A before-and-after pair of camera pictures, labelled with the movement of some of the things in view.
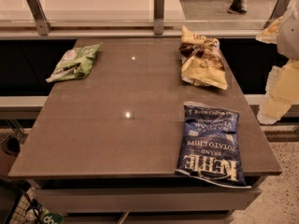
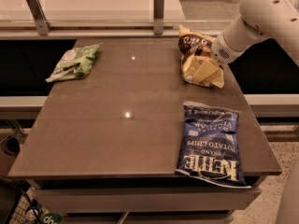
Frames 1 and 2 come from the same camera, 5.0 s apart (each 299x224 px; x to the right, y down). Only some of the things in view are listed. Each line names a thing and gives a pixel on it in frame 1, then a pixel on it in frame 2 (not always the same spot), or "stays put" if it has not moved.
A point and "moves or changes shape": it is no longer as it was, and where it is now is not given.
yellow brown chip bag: (202, 61) moves or changes shape
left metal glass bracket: (36, 9) stays put
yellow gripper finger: (270, 34) -> (218, 78)
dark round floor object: (11, 146) stays put
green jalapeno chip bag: (75, 63) stays put
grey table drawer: (143, 200) stays put
